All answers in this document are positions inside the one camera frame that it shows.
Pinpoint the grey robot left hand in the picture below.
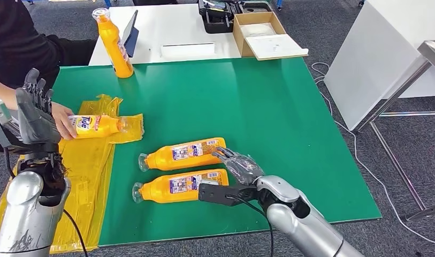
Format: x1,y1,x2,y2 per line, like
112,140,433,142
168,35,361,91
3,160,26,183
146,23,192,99
15,68,62,146

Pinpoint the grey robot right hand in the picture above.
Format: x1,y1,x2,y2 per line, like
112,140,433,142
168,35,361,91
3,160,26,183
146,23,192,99
211,146,266,186

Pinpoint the person's right hand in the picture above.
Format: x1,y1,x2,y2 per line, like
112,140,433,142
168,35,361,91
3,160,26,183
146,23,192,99
51,102,78,141

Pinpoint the orange detergent bottle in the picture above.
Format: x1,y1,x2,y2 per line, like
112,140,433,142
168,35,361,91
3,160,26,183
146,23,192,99
67,114,128,139
132,168,230,205
91,7,135,79
138,137,227,173

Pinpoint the yellow plastic sheet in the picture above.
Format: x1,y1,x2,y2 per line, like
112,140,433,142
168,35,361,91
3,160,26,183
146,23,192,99
0,94,145,254

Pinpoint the person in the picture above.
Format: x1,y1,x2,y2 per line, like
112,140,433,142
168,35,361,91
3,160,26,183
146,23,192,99
0,0,97,141

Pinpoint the tablet in blue case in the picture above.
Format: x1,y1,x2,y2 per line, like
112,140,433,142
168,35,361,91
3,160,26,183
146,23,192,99
120,9,139,58

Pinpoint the white box lid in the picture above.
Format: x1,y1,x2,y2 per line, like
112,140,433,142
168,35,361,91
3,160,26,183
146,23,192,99
245,33,309,61

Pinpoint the white flat box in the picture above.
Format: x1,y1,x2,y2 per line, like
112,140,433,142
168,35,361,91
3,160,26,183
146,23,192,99
160,42,216,59

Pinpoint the cardboard box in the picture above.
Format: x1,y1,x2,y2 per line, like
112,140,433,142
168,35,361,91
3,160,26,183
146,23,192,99
233,11,287,58

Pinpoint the white foam pad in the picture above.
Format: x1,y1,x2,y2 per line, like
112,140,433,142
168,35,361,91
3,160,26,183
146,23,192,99
240,22,278,37

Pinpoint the white table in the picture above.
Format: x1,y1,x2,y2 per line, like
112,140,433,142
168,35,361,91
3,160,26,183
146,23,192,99
89,3,243,66

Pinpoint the black tool case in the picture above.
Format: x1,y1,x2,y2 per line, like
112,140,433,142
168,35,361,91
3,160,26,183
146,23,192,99
199,0,274,34

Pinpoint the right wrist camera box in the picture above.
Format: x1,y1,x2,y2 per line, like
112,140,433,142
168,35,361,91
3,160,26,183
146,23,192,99
198,179,261,208

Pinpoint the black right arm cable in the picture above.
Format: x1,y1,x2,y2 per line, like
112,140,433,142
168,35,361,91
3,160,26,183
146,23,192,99
226,195,274,257

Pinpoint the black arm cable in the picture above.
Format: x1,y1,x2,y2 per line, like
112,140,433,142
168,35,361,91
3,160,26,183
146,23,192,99
3,147,88,257
226,195,274,257

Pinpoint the white floor cable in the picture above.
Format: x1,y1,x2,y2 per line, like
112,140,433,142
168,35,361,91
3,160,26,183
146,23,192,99
311,62,435,246

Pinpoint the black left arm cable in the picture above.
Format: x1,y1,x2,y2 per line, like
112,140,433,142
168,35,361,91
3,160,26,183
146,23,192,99
3,147,88,257

